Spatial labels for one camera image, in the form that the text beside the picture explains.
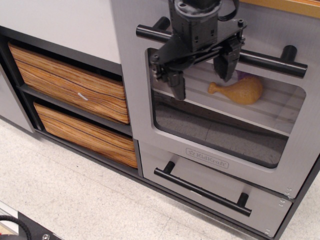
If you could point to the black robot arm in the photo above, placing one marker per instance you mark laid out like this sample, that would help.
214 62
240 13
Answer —
197 6

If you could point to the black drawer handle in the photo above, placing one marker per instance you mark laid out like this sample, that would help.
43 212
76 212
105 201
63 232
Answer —
239 206

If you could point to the wood-pattern storage bin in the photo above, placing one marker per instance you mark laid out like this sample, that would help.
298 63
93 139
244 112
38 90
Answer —
83 89
108 143

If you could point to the black oven door handle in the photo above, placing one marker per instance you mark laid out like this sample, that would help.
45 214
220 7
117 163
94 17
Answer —
270 61

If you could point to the dark grey toy kitchen cabinet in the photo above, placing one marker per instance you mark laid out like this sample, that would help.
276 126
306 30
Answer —
84 34

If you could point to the toy chicken drumstick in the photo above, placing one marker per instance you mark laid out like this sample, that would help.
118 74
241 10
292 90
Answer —
245 91

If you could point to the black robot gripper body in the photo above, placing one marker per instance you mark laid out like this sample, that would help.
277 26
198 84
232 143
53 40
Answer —
197 25

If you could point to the grey toy oven door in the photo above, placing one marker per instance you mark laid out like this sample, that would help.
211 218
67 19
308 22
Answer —
268 31

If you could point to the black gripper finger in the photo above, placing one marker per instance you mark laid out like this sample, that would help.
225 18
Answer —
176 82
226 62

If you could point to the lower wood-pattern storage bin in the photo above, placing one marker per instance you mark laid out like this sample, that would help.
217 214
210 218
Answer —
108 143

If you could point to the upper wood-pattern storage bin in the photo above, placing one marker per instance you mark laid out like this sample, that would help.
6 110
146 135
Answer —
83 89

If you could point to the grey lower oven drawer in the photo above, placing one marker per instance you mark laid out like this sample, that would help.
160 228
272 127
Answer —
268 210

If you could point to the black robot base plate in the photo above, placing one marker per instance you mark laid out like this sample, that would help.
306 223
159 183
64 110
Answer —
38 232

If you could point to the purple toy eggplant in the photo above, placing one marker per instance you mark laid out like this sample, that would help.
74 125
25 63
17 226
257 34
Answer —
241 74

